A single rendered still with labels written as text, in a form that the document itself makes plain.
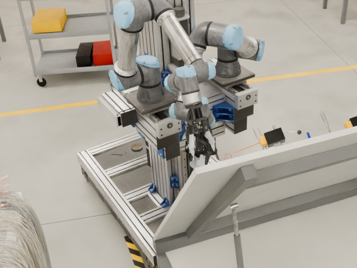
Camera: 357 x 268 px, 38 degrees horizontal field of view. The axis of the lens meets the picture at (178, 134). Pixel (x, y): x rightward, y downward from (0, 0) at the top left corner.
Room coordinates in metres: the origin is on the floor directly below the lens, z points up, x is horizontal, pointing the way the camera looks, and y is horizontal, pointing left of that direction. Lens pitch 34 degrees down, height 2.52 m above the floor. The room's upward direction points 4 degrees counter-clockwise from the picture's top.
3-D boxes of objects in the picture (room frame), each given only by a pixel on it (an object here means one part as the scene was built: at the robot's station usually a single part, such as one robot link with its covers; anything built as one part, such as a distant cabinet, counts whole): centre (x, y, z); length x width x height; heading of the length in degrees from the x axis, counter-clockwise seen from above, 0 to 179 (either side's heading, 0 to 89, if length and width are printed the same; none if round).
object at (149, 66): (2.39, 0.14, 1.33); 0.13 x 0.12 x 0.14; 121
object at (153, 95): (2.39, 0.13, 1.21); 0.15 x 0.15 x 0.10
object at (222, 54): (2.62, -0.31, 1.33); 0.13 x 0.12 x 0.14; 61
